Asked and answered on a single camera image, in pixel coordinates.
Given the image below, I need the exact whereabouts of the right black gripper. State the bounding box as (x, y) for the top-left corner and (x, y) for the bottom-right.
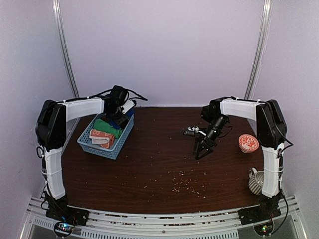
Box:
(194, 115), (228, 160)

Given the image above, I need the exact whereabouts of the blue towel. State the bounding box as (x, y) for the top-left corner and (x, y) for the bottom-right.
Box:
(108, 109), (135, 129)

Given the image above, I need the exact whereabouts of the orange bunny pattern towel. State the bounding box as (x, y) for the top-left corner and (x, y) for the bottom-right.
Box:
(89, 129), (115, 149)

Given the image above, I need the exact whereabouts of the light blue plastic basket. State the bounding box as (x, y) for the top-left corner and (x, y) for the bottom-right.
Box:
(77, 110), (135, 160)

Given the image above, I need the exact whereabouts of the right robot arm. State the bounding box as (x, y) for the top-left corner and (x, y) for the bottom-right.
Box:
(183, 97), (288, 220)

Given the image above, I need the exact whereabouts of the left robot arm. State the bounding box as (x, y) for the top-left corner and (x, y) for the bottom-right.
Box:
(35, 86), (136, 221)

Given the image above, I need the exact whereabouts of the green rolled towel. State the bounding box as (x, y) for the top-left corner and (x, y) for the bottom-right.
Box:
(93, 119), (123, 138)

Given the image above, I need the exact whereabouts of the orange white patterned bowl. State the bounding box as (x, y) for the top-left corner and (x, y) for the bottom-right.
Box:
(238, 134), (259, 153)

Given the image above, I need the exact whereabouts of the grey striped mug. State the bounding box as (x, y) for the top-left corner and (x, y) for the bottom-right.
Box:
(248, 168), (264, 196)

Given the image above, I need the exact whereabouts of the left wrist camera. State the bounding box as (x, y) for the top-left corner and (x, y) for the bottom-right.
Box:
(121, 99), (137, 115)

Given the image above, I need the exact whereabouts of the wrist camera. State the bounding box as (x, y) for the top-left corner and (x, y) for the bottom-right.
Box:
(121, 99), (137, 115)
(182, 126), (206, 137)

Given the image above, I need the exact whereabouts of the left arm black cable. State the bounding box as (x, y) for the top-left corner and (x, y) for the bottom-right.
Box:
(64, 86), (149, 103)

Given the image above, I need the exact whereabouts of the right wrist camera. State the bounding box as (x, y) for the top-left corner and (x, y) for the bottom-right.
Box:
(182, 126), (206, 137)

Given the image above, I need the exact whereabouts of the front aluminium rail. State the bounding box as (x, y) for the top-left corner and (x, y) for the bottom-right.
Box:
(18, 196), (309, 239)

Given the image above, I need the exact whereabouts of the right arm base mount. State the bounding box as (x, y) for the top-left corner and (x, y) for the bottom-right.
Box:
(238, 206), (281, 237)

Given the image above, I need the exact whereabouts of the left aluminium frame post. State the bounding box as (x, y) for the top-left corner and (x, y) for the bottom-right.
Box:
(52, 0), (79, 97)

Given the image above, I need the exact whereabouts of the aluminium frame post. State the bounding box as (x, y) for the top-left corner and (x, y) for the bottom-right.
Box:
(244, 0), (273, 100)
(52, 0), (79, 97)

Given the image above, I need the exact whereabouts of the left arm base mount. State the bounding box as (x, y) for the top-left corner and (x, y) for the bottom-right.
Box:
(45, 207), (89, 238)

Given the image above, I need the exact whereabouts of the right aluminium frame post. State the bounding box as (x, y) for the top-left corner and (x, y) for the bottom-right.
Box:
(244, 0), (273, 100)

